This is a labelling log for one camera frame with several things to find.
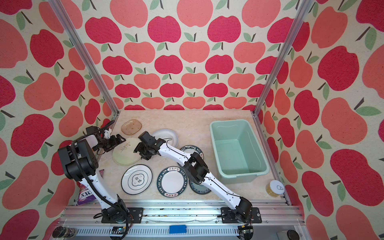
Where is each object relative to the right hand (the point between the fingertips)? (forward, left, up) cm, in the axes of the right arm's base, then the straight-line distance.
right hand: (134, 155), depth 93 cm
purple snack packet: (-26, +18, -1) cm, 31 cm away
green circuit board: (-38, -4, -5) cm, 39 cm away
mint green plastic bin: (+9, -67, -5) cm, 68 cm away
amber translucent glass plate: (+25, +12, -3) cm, 28 cm away
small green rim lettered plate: (+9, -35, -3) cm, 36 cm away
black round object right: (-32, -83, +5) cm, 89 cm away
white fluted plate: (+18, -18, -1) cm, 25 cm away
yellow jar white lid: (-12, -82, 0) cm, 83 cm away
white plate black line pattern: (-13, -5, -3) cm, 15 cm away
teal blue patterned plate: (-15, -42, -4) cm, 45 cm away
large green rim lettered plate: (-12, -26, -5) cm, 29 cm away
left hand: (+9, +13, 0) cm, 15 cm away
